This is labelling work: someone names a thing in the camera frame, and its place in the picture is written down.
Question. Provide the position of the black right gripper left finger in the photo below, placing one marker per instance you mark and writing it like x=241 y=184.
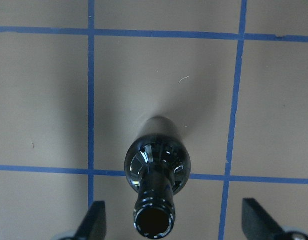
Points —
x=93 y=226

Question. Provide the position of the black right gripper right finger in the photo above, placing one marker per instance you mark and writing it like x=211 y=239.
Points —
x=257 y=224

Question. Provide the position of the dark wine bottle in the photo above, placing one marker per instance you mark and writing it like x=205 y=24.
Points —
x=157 y=166

